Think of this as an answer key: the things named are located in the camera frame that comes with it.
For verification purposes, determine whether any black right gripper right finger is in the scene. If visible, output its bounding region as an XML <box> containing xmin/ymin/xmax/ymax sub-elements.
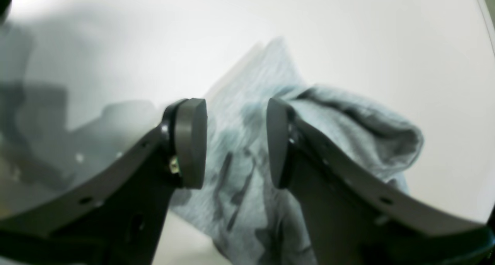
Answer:
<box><xmin>267</xmin><ymin>98</ymin><xmax>494</xmax><ymax>265</ymax></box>

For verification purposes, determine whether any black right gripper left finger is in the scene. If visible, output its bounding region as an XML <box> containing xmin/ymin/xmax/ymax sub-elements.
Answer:
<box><xmin>1</xmin><ymin>99</ymin><xmax>208</xmax><ymax>265</ymax></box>

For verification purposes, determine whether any grey T-shirt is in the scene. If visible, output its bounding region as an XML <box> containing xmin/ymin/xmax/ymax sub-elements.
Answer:
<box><xmin>171</xmin><ymin>38</ymin><xmax>424</xmax><ymax>265</ymax></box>

